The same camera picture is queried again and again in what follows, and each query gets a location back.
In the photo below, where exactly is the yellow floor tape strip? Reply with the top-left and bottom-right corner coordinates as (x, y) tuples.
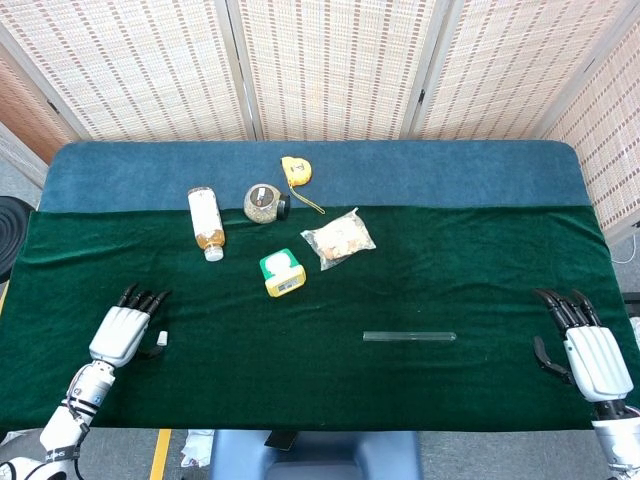
(149, 428), (173, 480)

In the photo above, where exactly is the blue table cloth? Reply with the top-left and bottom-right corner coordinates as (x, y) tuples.
(38, 140), (594, 214)

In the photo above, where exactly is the yellow green plastic container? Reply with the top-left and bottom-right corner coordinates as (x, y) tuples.
(258, 247), (307, 299)

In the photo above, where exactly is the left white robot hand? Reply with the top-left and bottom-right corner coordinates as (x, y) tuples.
(88, 283), (172, 369)

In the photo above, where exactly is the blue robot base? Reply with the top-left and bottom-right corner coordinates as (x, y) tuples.
(209, 428), (424, 480)

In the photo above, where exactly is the clear glass test tube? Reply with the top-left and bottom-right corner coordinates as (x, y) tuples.
(363, 330), (457, 344)

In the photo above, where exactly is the flat black plate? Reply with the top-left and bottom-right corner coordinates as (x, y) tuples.
(264, 429), (297, 450)

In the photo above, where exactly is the crumpled white paper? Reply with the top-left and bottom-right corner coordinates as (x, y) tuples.
(180, 428), (217, 469)

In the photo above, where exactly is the grey cabinet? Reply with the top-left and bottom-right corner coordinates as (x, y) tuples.
(0, 122), (50, 190)

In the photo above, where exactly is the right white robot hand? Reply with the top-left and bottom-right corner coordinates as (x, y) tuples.
(531, 287), (635, 403)

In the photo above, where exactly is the yellow tape measure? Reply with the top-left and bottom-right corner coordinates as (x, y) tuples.
(280, 155), (327, 215)

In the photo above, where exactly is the woven bamboo screen panel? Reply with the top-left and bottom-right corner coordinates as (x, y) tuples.
(542, 19), (640, 241)
(0, 42), (76, 166)
(0, 0), (259, 142)
(227, 0), (444, 142)
(409, 0), (640, 141)

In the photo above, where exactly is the round glass jar black lid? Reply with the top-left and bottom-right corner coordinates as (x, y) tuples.
(242, 183), (292, 225)

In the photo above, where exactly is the dark green velvet cloth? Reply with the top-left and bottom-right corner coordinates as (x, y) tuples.
(0, 204), (632, 432)

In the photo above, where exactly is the tea bottle with white cap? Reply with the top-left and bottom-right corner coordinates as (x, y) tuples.
(187, 186), (227, 263)

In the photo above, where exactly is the clear plastic snack bag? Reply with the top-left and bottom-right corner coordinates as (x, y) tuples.
(299, 207), (377, 272)

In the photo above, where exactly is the black round ribbed disc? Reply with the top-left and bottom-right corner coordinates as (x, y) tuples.
(0, 196), (32, 281)

